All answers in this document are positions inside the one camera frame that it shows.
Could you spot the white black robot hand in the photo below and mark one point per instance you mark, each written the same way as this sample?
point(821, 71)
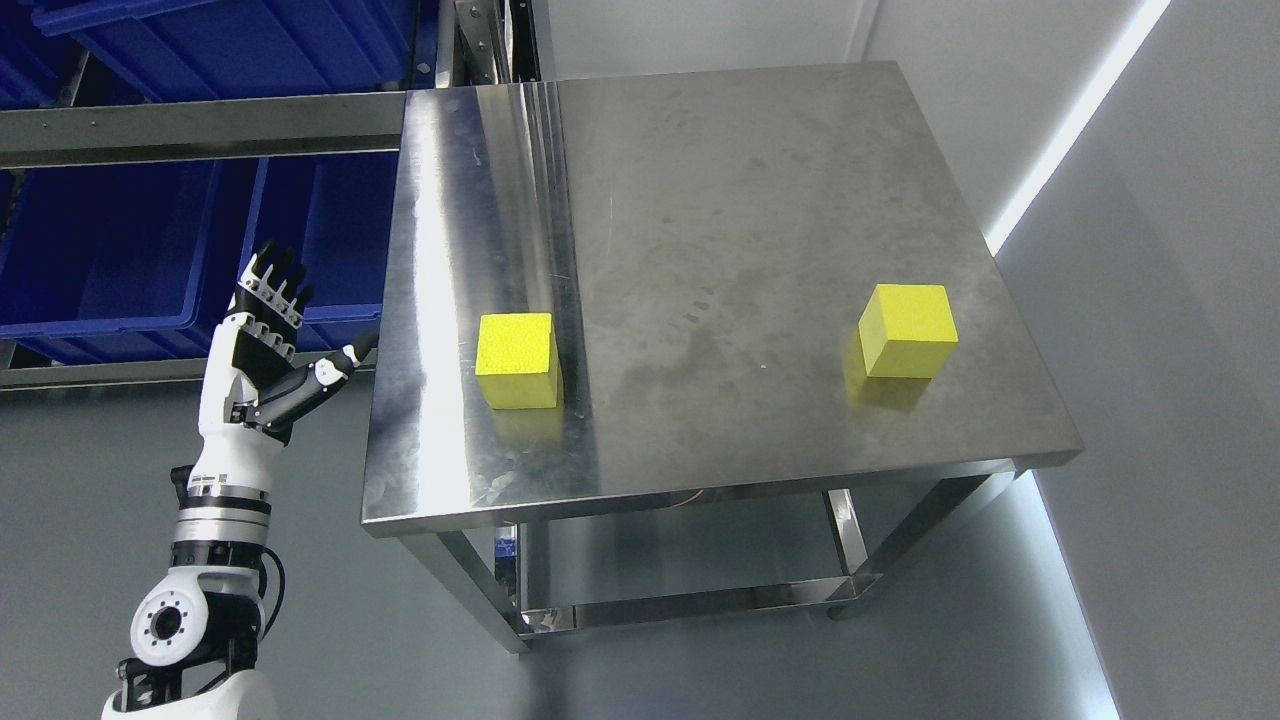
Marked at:
point(253, 391)

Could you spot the yellow foam block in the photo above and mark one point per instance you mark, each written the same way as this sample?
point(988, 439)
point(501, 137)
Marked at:
point(907, 331)
point(517, 362)

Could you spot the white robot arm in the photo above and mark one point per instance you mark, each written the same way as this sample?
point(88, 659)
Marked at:
point(195, 636)

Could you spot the steel shelf rack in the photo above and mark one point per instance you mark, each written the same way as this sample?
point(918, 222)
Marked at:
point(480, 43)

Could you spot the blue plastic bin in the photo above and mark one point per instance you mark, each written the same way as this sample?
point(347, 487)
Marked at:
point(179, 51)
point(124, 263)

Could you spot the blue plastic bin upper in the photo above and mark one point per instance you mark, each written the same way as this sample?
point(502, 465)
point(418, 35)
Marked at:
point(179, 51)

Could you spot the stainless steel table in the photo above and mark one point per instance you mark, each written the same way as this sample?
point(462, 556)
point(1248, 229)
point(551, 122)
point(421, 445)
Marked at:
point(706, 243)

